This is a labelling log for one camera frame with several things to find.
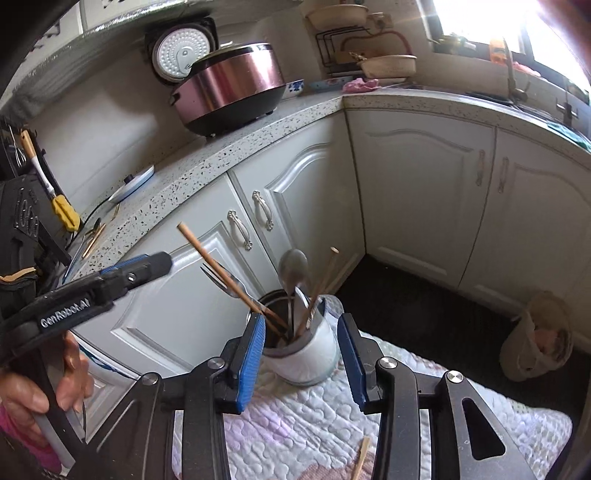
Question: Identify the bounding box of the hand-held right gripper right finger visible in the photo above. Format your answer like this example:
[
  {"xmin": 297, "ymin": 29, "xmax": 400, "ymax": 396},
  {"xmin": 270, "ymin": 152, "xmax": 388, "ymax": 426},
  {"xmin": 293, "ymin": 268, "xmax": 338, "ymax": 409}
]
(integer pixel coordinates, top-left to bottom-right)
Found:
[{"xmin": 337, "ymin": 314, "xmax": 527, "ymax": 480}]

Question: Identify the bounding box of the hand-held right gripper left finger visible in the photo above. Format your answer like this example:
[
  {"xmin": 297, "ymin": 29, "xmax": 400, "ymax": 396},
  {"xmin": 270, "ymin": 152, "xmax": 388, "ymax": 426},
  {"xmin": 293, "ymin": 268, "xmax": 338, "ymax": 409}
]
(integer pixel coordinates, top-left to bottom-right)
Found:
[{"xmin": 90, "ymin": 318, "xmax": 267, "ymax": 480}]

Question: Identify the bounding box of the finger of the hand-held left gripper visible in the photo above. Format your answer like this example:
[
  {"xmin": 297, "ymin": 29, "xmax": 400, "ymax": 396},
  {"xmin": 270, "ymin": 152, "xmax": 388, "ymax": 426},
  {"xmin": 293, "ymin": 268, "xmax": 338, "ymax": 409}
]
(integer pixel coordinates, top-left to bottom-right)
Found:
[
  {"xmin": 99, "ymin": 258, "xmax": 151, "ymax": 278},
  {"xmin": 69, "ymin": 251, "xmax": 174, "ymax": 306}
]

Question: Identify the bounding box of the white steel-rimmed jar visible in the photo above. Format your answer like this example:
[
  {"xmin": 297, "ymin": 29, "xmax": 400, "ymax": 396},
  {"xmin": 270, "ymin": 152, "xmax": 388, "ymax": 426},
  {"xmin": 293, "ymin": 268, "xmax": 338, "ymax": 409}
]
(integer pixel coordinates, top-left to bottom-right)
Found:
[{"xmin": 249, "ymin": 290, "xmax": 340, "ymax": 387}]

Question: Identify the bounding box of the long dark brown chopstick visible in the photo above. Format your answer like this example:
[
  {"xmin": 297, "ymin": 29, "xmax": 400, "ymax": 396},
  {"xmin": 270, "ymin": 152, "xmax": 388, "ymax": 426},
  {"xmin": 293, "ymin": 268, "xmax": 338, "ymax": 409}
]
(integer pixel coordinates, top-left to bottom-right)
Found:
[{"xmin": 177, "ymin": 222, "xmax": 289, "ymax": 333}]

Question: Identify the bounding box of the metal fork with wooden handle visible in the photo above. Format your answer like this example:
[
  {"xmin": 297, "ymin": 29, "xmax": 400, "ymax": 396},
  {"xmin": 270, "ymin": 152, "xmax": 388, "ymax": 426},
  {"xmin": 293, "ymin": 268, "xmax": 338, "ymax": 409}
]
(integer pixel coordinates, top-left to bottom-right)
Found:
[{"xmin": 199, "ymin": 264, "xmax": 264, "ymax": 310}]

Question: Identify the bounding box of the metal spoon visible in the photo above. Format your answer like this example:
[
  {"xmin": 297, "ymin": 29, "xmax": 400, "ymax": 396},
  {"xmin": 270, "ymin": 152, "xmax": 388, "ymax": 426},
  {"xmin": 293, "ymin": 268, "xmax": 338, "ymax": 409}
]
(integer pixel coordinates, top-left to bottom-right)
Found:
[{"xmin": 278, "ymin": 248, "xmax": 309, "ymax": 333}]

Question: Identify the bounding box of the person's left forearm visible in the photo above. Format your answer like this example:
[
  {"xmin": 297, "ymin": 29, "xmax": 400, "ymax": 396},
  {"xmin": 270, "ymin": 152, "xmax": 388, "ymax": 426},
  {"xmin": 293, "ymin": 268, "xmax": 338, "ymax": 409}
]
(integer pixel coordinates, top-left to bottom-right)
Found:
[{"xmin": 0, "ymin": 408, "xmax": 61, "ymax": 474}]

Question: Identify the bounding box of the person's left hand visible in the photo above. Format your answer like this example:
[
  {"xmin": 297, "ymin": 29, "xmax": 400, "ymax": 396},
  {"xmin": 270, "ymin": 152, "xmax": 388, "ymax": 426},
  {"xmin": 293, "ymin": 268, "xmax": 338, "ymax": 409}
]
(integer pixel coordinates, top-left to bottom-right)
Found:
[{"xmin": 0, "ymin": 330, "xmax": 94, "ymax": 441}]

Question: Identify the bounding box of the white cabinet door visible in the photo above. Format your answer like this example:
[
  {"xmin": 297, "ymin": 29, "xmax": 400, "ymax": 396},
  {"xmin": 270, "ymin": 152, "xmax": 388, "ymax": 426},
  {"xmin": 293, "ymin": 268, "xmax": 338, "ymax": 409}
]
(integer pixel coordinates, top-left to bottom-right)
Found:
[
  {"xmin": 229, "ymin": 114, "xmax": 368, "ymax": 296},
  {"xmin": 345, "ymin": 110, "xmax": 498, "ymax": 288},
  {"xmin": 69, "ymin": 174, "xmax": 273, "ymax": 435},
  {"xmin": 458, "ymin": 129, "xmax": 591, "ymax": 319}
]

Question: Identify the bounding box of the printed quilted blanket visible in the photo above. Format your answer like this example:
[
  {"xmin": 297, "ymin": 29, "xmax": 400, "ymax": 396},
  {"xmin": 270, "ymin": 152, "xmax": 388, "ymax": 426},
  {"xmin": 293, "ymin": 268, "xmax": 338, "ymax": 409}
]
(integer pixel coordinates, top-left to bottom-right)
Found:
[{"xmin": 171, "ymin": 295, "xmax": 573, "ymax": 480}]

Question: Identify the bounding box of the yellow and white kitchen tool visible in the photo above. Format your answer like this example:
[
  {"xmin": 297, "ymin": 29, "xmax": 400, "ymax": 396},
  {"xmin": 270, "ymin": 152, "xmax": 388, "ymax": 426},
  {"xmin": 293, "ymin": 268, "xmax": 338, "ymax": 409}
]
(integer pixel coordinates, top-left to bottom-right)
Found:
[{"xmin": 21, "ymin": 130, "xmax": 83, "ymax": 232}]

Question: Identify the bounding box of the light bamboo chopstick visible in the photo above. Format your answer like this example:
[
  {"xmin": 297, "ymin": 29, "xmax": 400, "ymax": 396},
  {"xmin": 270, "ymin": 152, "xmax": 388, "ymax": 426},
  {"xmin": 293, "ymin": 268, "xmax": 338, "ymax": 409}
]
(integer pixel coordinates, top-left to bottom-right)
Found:
[{"xmin": 353, "ymin": 436, "xmax": 372, "ymax": 480}]

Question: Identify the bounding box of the speckled kitchen countertop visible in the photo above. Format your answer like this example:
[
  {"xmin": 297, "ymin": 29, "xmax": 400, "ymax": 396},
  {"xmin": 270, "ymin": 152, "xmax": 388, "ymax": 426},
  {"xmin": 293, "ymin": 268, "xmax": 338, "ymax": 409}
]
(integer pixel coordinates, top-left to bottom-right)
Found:
[{"xmin": 60, "ymin": 83, "xmax": 591, "ymax": 287}]

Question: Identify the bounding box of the beige basket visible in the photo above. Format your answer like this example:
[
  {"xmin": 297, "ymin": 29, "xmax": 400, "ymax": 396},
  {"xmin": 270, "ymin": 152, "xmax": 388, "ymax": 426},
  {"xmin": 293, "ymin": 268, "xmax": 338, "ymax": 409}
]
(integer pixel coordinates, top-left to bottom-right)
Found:
[{"xmin": 499, "ymin": 294, "xmax": 574, "ymax": 383}]

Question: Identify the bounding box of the pink rice cooker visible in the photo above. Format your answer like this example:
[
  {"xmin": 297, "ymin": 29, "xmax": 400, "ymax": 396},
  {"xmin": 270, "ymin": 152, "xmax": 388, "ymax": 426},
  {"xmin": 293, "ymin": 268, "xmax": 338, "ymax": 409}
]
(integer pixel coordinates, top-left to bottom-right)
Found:
[{"xmin": 147, "ymin": 17, "xmax": 287, "ymax": 137}]

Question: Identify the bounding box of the pink cloth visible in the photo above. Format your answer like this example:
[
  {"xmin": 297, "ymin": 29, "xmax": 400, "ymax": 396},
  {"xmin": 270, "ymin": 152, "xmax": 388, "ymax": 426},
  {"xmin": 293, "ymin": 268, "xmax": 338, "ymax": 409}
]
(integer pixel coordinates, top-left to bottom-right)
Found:
[{"xmin": 343, "ymin": 78, "xmax": 380, "ymax": 94}]

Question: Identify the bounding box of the beige bowl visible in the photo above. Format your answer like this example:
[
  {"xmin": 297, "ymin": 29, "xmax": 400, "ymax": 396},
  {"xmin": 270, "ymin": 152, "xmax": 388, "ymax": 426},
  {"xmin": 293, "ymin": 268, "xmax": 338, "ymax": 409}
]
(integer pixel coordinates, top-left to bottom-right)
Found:
[{"xmin": 359, "ymin": 54, "xmax": 418, "ymax": 78}]

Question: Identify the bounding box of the metal kitchen faucet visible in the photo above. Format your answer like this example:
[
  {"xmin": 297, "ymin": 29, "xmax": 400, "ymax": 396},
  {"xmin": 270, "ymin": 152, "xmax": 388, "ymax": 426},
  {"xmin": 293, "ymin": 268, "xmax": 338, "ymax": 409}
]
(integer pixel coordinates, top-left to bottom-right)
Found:
[{"xmin": 501, "ymin": 38, "xmax": 530, "ymax": 103}]

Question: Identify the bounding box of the small teapot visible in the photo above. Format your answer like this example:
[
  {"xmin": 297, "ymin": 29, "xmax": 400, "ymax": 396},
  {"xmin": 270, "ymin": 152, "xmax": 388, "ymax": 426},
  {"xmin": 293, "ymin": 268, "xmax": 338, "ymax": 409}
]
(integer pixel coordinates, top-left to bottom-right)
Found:
[{"xmin": 434, "ymin": 34, "xmax": 476, "ymax": 54}]

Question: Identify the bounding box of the black wire dish rack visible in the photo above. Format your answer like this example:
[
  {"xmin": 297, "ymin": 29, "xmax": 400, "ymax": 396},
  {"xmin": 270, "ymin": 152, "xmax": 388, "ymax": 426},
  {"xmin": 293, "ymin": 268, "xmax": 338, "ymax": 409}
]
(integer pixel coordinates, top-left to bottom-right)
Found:
[{"xmin": 316, "ymin": 27, "xmax": 411, "ymax": 78}]

